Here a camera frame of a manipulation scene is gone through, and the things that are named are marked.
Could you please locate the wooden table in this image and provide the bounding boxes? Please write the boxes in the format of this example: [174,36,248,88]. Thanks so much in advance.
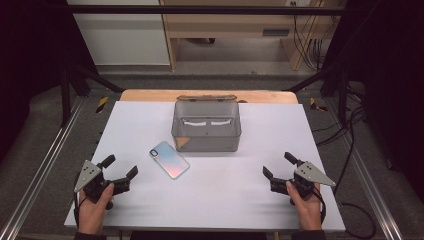
[118,88,300,105]

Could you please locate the iridescent pastel phone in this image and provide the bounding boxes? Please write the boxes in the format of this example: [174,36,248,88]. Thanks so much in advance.
[148,140,191,180]

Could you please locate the black curtain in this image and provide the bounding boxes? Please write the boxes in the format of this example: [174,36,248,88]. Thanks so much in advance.
[323,0,424,196]
[0,0,99,164]

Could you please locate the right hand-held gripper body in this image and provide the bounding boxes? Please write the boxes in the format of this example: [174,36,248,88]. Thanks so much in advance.
[269,160,337,206]

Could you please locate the black metal stand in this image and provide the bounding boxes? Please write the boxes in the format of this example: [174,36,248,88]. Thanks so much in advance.
[285,61,352,128]
[59,61,125,128]

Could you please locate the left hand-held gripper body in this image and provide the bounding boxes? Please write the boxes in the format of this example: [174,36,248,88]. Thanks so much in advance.
[73,159,131,211]

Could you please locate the right hand-held gripper cable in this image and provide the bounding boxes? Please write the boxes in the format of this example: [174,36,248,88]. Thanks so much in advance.
[312,189,328,225]

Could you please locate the light wooden desk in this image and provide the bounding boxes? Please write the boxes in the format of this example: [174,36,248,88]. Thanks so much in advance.
[159,0,348,72]

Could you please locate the white cabinet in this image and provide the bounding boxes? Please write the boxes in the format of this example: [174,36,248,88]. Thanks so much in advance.
[65,0,171,67]

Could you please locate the bundle of black desk cables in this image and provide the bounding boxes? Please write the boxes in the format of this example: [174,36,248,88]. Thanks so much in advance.
[290,1,336,72]

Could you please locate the black horizontal frame bar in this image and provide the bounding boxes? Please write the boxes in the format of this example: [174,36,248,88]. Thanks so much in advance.
[61,4,356,16]

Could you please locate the transparent grey storage box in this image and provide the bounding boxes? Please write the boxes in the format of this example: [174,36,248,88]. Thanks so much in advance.
[170,98,243,154]

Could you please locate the white board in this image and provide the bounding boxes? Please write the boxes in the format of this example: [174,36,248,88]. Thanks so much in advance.
[63,100,347,234]

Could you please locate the person's left hand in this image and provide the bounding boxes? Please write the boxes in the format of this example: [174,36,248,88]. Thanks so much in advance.
[77,182,115,236]

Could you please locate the person's right hand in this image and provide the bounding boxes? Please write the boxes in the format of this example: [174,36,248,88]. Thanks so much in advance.
[285,180,323,232]

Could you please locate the left hand-held gripper cable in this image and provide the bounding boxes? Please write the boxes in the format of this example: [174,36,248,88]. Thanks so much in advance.
[73,191,88,229]

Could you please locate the yellow black tape marker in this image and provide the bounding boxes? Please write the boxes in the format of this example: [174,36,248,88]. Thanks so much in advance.
[309,97,329,113]
[95,96,110,115]

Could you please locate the black floor cable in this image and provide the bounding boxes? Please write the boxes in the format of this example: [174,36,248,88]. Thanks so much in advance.
[312,105,378,240]

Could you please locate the hand-held gripper cable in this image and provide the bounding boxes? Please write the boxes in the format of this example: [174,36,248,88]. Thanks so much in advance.
[73,191,88,229]
[312,189,328,225]

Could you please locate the aluminium rail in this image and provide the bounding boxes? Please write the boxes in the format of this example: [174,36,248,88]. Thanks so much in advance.
[0,95,86,240]
[323,99,405,240]

